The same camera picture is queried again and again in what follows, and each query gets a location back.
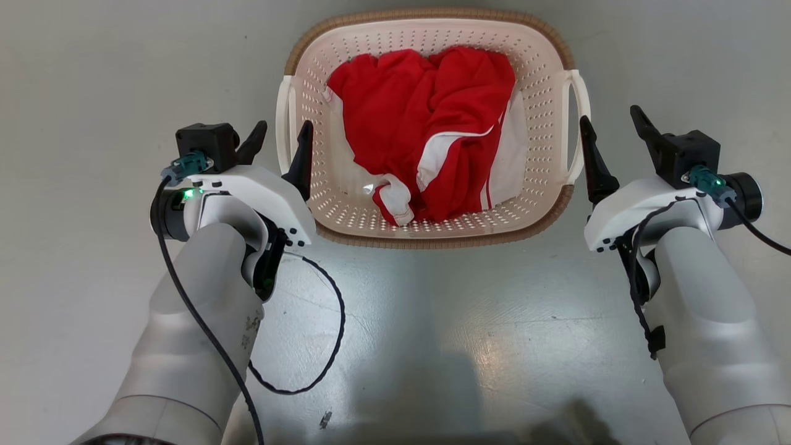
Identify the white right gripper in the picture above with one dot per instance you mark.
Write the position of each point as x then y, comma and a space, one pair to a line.
624, 207

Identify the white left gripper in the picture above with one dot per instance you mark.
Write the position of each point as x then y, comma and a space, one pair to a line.
272, 191

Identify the cream perforated plastic laundry basket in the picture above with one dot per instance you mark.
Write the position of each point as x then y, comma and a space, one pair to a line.
544, 117

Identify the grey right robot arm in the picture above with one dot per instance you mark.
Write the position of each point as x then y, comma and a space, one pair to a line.
710, 334

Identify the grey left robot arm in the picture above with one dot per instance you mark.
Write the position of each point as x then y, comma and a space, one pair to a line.
198, 334

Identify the red and white garment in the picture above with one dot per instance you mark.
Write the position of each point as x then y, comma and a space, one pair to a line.
395, 117

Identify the small dark floor scrap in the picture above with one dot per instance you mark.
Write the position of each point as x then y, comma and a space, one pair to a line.
325, 419

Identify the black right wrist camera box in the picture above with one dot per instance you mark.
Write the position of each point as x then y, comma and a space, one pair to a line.
689, 151

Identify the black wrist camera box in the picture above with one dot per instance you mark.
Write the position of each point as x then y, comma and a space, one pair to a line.
689, 151
207, 143

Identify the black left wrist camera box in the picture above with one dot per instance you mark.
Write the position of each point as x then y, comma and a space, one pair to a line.
207, 143

